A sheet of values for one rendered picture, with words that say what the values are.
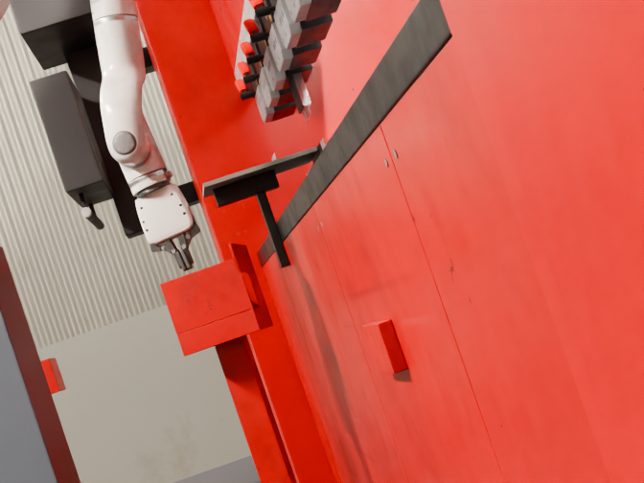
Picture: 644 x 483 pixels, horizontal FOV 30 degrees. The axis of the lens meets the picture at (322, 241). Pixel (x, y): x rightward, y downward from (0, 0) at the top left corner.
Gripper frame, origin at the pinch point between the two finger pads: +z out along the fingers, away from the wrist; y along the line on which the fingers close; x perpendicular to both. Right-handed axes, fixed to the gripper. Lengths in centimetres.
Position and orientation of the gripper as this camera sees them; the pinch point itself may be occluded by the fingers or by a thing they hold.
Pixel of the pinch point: (184, 261)
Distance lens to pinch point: 242.3
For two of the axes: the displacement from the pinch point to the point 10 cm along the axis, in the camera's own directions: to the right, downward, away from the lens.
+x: -0.9, -0.2, -10.0
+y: -9.1, 4.1, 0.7
